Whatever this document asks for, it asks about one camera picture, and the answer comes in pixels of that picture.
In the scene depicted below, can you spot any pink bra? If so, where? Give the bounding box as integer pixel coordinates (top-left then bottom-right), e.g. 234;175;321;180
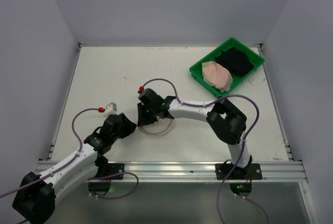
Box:
202;61;233;92

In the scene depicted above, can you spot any black bra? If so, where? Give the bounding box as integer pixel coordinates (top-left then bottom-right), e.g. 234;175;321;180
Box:
214;47;254;76

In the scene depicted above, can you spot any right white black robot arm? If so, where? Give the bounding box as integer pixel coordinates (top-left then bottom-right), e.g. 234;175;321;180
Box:
137;87;252;174

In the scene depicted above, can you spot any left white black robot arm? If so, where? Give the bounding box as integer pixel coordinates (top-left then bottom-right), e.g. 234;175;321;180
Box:
12;114;136;223

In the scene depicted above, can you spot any green plastic tray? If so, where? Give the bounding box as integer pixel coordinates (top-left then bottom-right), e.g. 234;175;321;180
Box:
189;38;264;97

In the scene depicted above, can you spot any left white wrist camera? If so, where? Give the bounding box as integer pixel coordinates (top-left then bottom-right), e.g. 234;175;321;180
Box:
98;102;117;117

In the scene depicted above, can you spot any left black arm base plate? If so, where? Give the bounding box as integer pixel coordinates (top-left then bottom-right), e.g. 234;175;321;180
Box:
96;163;125;178

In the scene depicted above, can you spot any aluminium front rail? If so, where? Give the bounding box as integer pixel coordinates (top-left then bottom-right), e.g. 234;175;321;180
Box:
37;161;307;183

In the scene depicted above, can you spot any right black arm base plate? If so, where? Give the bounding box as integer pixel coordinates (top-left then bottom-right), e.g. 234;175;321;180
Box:
215;161;263;180

